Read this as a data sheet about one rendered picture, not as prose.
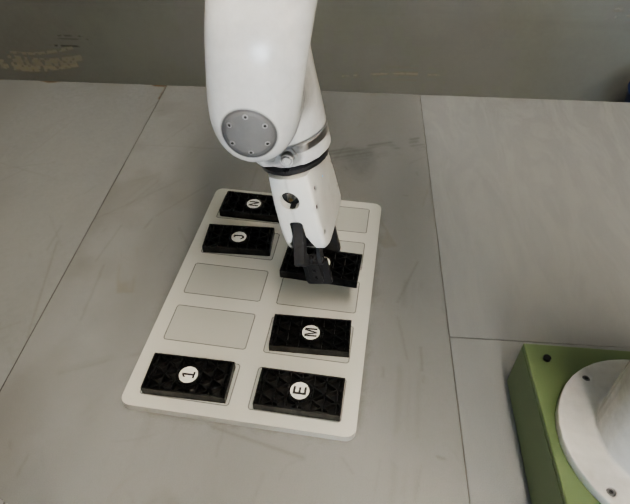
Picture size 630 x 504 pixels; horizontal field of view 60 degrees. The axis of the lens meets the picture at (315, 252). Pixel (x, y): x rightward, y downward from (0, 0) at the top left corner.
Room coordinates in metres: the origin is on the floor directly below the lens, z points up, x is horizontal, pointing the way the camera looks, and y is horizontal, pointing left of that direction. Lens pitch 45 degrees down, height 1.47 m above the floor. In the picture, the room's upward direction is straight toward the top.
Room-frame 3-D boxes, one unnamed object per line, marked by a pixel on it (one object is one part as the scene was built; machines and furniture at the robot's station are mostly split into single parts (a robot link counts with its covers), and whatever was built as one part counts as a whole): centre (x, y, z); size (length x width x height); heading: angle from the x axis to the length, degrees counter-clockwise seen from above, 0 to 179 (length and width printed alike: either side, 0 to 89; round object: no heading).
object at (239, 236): (0.59, 0.11, 0.92); 0.10 x 0.05 x 0.01; 85
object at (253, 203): (0.66, 0.10, 0.92); 0.10 x 0.05 x 0.01; 80
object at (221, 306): (0.50, 0.06, 0.90); 0.40 x 0.27 x 0.01; 171
